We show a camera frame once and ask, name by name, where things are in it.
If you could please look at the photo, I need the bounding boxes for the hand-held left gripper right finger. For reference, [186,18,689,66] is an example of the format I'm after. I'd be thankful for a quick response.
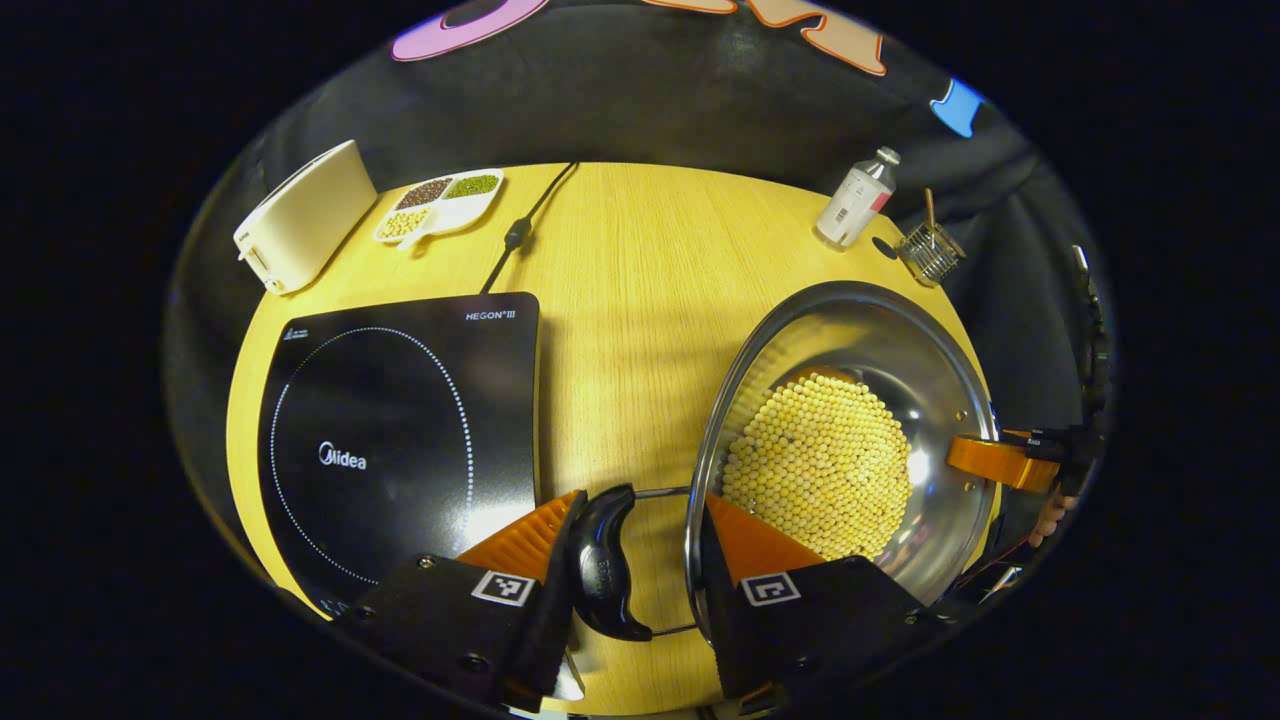
[698,490,947,706]

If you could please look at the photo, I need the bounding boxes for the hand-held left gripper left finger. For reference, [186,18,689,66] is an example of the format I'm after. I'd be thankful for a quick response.
[335,488,593,715]

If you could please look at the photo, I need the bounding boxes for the steel pot with yellow beans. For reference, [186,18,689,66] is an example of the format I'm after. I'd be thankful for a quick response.
[568,280,1003,643]

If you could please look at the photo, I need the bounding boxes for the black induction cooktop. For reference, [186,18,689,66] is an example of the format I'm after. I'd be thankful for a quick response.
[257,291,546,621]

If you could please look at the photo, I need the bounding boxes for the clear plastic bottle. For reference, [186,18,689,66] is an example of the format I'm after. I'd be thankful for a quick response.
[814,146,902,251]

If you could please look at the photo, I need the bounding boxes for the white divided bean dish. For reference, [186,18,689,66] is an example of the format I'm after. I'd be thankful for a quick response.
[374,168,505,251]

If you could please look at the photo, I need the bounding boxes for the white toaster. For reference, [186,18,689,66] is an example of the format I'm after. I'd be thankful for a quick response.
[233,139,379,296]

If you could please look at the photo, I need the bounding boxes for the wire mesh holder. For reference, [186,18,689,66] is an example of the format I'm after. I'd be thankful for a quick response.
[895,222,968,289]

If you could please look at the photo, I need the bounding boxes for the black power cable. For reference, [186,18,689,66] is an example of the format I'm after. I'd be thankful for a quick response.
[480,162,579,296]

